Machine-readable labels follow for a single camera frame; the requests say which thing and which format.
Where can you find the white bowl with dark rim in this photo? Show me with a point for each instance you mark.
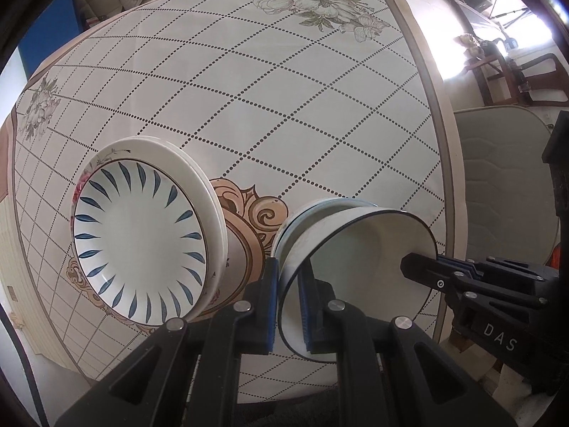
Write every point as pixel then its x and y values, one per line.
pixel 364 253

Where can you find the blue panel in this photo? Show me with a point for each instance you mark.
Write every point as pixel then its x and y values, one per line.
pixel 49 22

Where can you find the dark wooden chair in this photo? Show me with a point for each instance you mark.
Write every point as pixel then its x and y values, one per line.
pixel 500 60

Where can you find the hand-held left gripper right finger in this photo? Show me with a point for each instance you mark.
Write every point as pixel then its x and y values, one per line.
pixel 304 311

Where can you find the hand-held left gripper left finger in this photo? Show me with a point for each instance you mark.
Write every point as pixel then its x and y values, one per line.
pixel 271 302

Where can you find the floral patterned tablecloth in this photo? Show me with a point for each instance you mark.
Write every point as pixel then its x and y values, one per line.
pixel 266 75

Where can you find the beige cushioned chair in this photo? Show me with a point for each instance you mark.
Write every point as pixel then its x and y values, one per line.
pixel 498 178

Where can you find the white bowl with blue drawing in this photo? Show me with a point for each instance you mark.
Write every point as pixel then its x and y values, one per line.
pixel 281 235

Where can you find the white plate with blue leaves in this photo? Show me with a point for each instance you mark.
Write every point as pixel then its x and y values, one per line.
pixel 138 240

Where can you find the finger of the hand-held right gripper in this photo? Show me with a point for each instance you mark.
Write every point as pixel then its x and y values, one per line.
pixel 422 271
pixel 502 266

